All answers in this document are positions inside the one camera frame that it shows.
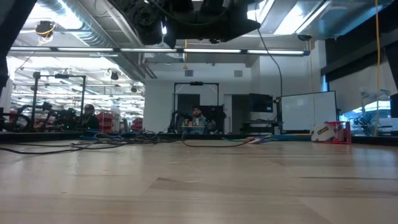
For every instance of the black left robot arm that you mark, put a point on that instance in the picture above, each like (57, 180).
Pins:
(146, 18)

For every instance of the black equipment cart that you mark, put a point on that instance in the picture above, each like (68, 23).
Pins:
(260, 104)

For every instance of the person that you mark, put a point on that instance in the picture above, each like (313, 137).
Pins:
(196, 119)
(90, 116)

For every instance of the black ceiling spotlight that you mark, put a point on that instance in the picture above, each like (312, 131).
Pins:
(114, 75)
(134, 89)

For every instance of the red storage bins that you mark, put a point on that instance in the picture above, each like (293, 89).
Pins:
(137, 123)
(105, 121)

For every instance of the long ceiling light bar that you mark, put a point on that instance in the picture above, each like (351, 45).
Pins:
(84, 49)

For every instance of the white whiteboard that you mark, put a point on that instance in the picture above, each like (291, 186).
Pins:
(308, 110)

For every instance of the red tape dispenser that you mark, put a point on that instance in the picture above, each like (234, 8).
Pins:
(329, 132)

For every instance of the black gantry frame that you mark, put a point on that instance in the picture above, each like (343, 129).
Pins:
(35, 99)
(196, 83)

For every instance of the silver ventilation duct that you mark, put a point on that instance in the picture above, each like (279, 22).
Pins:
(93, 28)

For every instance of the black frame brace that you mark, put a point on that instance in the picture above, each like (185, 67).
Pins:
(9, 25)
(393, 68)

